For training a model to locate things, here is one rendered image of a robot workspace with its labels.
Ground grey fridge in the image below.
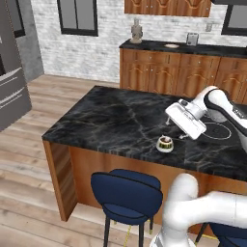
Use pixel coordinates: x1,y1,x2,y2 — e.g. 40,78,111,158
0,0,33,133

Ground silver toaster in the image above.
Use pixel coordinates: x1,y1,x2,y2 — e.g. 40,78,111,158
186,32,200,46

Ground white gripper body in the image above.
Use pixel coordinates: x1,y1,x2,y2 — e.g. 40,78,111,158
164,100,207,141

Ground grey statue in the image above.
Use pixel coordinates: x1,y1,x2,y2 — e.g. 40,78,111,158
129,17,144,44

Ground black framed window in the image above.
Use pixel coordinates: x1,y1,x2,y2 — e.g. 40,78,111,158
221,3,247,37
5,0,26,39
56,0,99,38

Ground wooden wall cupboards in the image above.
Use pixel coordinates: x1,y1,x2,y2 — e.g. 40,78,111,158
123,0,212,18

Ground blue bar stool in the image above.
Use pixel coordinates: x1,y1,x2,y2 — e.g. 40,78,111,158
194,221,247,247
90,168,164,247

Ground wooden base cupboards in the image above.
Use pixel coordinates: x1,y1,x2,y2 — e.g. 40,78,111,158
119,39,247,105

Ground wooden kitchen island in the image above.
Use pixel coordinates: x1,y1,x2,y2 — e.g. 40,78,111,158
41,85,247,237

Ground black hob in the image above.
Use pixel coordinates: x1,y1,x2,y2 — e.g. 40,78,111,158
200,116,233,141

